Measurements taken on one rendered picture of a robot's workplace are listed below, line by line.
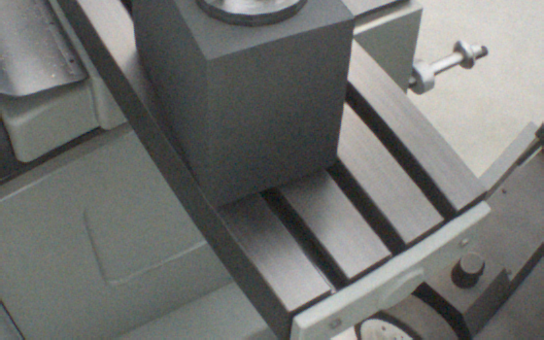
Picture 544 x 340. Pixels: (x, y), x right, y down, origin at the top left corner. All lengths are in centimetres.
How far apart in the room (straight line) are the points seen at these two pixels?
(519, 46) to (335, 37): 179
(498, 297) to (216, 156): 60
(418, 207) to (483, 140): 135
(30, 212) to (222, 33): 56
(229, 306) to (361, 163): 81
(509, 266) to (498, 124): 100
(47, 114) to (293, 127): 39
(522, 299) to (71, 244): 68
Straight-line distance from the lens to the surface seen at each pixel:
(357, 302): 70
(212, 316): 152
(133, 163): 111
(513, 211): 124
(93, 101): 99
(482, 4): 248
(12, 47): 98
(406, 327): 109
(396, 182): 75
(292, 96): 65
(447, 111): 212
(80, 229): 117
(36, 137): 100
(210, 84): 59
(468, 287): 112
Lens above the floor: 157
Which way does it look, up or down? 53 degrees down
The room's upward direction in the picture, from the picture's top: 3 degrees clockwise
